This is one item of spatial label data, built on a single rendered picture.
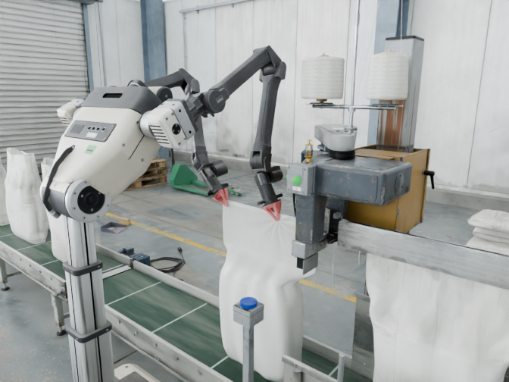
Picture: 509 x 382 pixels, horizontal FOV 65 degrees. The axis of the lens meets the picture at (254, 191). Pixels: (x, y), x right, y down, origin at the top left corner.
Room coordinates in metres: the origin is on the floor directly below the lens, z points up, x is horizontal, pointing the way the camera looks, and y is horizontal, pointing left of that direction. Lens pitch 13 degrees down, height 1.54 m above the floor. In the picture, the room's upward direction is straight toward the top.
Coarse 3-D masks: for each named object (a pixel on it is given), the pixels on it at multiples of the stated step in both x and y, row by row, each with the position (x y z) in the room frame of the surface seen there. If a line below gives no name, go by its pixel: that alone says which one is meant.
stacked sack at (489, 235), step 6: (480, 228) 3.55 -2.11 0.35; (474, 234) 3.56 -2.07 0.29; (480, 234) 3.52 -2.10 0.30; (486, 234) 3.47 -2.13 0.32; (492, 234) 3.45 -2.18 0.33; (498, 234) 3.42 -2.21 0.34; (504, 234) 3.40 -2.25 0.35; (492, 240) 3.46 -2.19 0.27; (498, 240) 3.42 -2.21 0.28; (504, 240) 3.38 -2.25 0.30
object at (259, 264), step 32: (224, 224) 1.73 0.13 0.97; (256, 224) 1.60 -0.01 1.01; (288, 224) 1.50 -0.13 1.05; (256, 256) 1.59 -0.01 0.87; (288, 256) 1.50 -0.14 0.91; (224, 288) 1.61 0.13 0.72; (256, 288) 1.47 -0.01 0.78; (288, 288) 1.44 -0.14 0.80; (224, 320) 1.59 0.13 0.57; (288, 320) 1.41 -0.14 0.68; (256, 352) 1.47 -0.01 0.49; (288, 352) 1.41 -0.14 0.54
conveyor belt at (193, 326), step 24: (120, 288) 2.25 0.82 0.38; (144, 288) 2.25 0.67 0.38; (168, 288) 2.26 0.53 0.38; (120, 312) 1.97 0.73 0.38; (144, 312) 1.97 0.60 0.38; (168, 312) 1.97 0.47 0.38; (192, 312) 1.98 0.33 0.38; (216, 312) 1.98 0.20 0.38; (168, 336) 1.75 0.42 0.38; (192, 336) 1.76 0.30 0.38; (216, 336) 1.76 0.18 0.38; (216, 360) 1.57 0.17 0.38; (312, 360) 1.58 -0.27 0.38
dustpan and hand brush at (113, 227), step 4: (112, 216) 4.75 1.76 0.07; (116, 216) 4.73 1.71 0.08; (120, 220) 4.66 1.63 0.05; (124, 220) 4.63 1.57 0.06; (128, 220) 4.60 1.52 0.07; (104, 224) 4.45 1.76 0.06; (108, 224) 4.52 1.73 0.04; (112, 224) 4.56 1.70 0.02; (116, 224) 4.55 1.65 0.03; (120, 224) 4.54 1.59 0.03; (124, 224) 4.61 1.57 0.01; (128, 224) 4.60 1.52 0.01; (104, 228) 4.36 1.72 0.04; (108, 228) 4.46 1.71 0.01; (112, 228) 4.45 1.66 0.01; (116, 228) 4.48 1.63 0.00; (120, 228) 4.48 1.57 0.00; (124, 228) 4.48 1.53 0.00; (108, 232) 4.34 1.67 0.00; (112, 232) 4.32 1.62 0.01; (116, 232) 4.34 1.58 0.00
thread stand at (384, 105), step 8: (360, 0) 1.54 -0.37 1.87; (352, 80) 1.54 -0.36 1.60; (352, 88) 1.54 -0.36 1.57; (352, 96) 1.54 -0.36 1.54; (312, 104) 1.58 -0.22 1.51; (320, 104) 1.56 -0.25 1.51; (328, 104) 1.56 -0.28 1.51; (336, 104) 1.60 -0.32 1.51; (352, 104) 1.54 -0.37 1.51; (376, 104) 1.43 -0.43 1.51; (384, 104) 1.41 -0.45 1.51; (392, 104) 1.41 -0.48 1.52; (352, 112) 1.53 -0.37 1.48; (352, 120) 1.54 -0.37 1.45; (344, 128) 1.54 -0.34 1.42; (352, 128) 1.52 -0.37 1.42
